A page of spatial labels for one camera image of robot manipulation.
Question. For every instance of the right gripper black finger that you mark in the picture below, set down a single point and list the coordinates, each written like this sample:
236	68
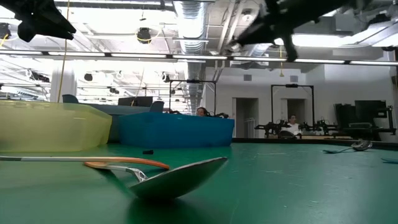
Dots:
264	32

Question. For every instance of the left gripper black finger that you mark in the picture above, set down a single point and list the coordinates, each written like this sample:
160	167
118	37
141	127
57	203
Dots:
59	28

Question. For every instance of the long ceiling light bar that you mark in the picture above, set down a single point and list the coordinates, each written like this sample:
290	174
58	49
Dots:
199	57

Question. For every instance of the grey-blue plastic bin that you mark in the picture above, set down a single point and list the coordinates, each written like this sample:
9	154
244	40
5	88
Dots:
70	99

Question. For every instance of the black ceiling dome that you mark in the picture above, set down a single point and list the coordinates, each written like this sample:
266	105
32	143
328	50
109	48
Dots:
144	35

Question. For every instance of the person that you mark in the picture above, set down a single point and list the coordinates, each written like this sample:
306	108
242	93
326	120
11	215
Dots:
202	111
292	124

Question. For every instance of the translucent yellow-green plastic bin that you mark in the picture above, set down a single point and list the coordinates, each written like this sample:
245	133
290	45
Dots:
56	130

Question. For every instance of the black background monitor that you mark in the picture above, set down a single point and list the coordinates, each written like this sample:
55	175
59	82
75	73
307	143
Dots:
133	101

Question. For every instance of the black monitor on stand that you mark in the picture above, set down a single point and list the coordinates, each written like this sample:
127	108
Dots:
370	113

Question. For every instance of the blue shallow plastic bin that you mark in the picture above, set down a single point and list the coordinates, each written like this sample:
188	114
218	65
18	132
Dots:
186	129

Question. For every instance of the small black speck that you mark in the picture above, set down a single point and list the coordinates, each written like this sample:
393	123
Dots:
148	152

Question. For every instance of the green table mat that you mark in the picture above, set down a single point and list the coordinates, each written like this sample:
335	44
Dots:
248	202

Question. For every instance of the slanted silver ceiling duct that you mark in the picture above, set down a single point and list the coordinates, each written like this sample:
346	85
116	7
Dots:
259	49

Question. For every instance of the large silver ceiling duct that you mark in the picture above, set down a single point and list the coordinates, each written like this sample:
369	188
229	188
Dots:
191	31

